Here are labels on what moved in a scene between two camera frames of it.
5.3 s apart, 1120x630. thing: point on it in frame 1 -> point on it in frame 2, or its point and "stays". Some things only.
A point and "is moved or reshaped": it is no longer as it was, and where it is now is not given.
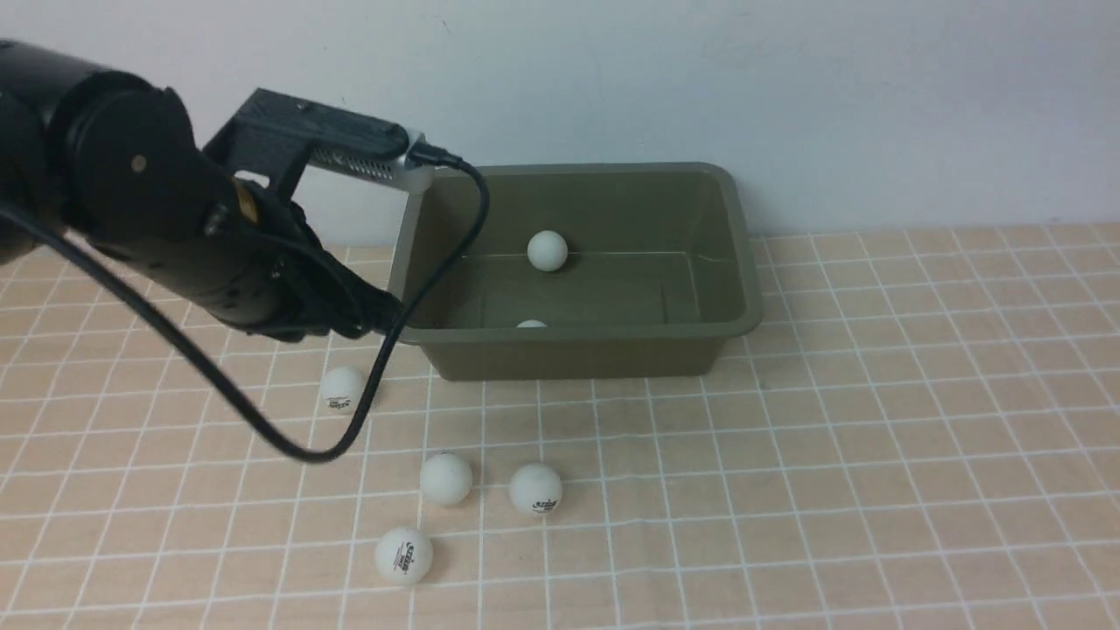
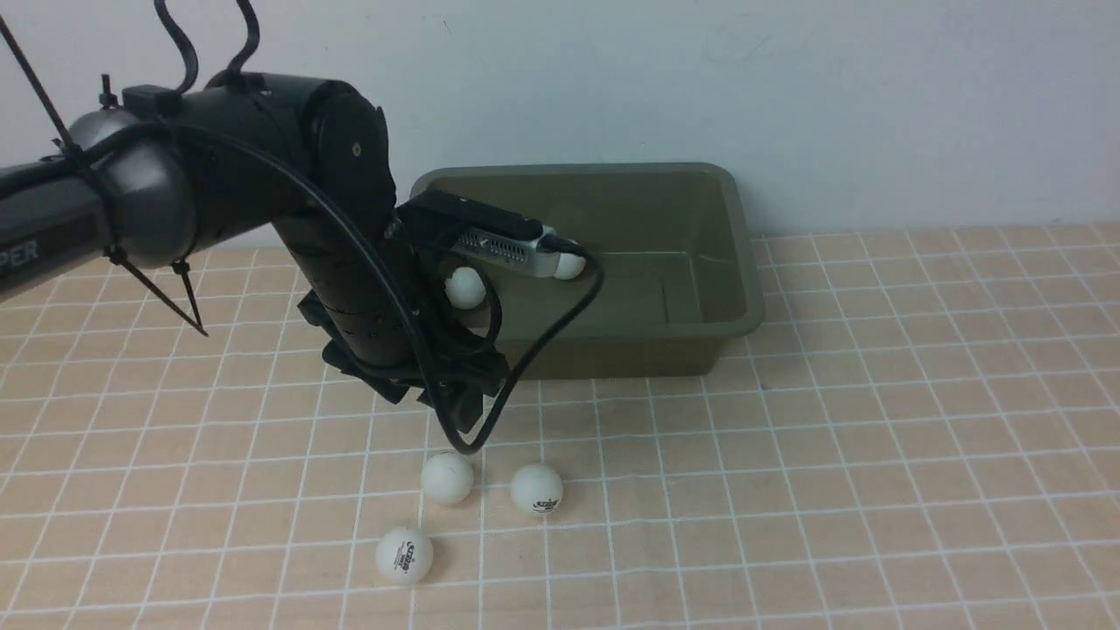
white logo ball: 535,489 stays
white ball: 547,250 is moved or reshaped
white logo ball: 341,389 -> 465,288
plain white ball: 445,479 stays
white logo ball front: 403,556 stays
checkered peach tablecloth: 923,434 stays
